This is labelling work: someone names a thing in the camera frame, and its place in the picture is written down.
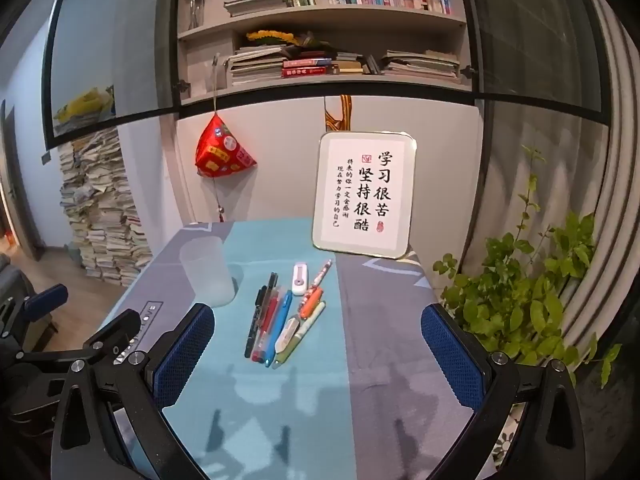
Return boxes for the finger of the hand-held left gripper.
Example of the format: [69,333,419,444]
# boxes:
[22,283,69,321]
[82,308,151,366]

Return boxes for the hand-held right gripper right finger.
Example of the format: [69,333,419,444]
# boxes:
[421,304,583,480]

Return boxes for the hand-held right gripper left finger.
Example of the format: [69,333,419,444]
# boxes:
[50,302,221,480]

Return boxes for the black marker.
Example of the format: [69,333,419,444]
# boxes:
[244,285,268,359]

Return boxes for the frosted plastic cup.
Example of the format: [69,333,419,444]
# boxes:
[180,237,237,308]

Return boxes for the red gel pen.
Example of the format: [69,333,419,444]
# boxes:
[251,287,287,364]

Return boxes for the blue pen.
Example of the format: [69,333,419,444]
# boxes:
[265,290,294,368]

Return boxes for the slim black pen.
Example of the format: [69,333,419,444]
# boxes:
[252,272,279,356]

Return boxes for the light green pen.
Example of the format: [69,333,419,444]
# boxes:
[274,301,327,365]

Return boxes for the orange stubby pen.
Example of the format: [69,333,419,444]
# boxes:
[300,287,325,320]

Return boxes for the pink patterned pen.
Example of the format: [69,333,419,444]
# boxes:
[299,259,333,306]

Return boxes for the green potted plant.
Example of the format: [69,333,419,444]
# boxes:
[432,145,623,388]

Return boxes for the tall pile of books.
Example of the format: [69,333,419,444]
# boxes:
[57,127,153,288]

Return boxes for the white floral table cover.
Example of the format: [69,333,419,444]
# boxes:
[487,410,526,468]

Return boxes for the blue grey tablecloth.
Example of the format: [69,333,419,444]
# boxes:
[95,217,501,480]

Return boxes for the white purple correction tape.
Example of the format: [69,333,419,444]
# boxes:
[291,262,310,297]

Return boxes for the framed calligraphy sign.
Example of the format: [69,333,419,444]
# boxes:
[312,131,417,260]

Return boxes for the yellow plastic bag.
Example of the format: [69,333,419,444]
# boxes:
[54,87,116,123]

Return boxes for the red hanging ornament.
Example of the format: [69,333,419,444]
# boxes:
[194,55,258,225]

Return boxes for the yellow red ribbon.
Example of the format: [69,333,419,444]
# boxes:
[324,94,355,133]

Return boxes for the glass cabinet door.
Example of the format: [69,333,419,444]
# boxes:
[452,0,616,126]
[42,0,183,148]

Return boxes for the stack of magazines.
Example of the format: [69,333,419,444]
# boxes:
[229,45,287,87]
[381,50,461,83]

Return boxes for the stack of mixed books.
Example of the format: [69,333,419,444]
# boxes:
[330,51,383,77]

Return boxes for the red thick books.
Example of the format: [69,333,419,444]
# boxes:
[281,57,333,79]

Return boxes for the yellow artificial flowers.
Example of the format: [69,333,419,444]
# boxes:
[246,29,297,47]

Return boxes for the white bookshelf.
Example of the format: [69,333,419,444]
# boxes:
[175,0,476,108]

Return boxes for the stack of grey books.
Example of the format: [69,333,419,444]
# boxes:
[223,0,288,17]

